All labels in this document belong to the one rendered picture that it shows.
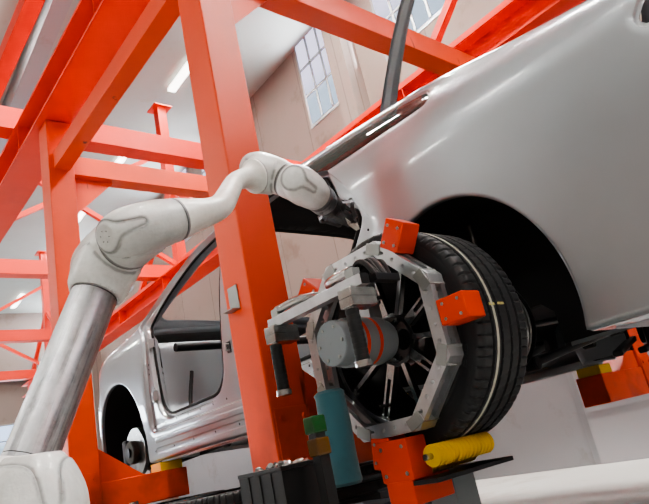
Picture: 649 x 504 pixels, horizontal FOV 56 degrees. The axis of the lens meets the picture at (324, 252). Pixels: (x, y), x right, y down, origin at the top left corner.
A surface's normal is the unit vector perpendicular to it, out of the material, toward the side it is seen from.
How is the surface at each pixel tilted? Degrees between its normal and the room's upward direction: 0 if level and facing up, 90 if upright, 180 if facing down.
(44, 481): 69
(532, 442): 90
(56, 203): 90
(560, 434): 90
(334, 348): 90
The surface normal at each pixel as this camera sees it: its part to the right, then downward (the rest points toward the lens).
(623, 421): -0.78, -0.04
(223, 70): 0.62, -0.37
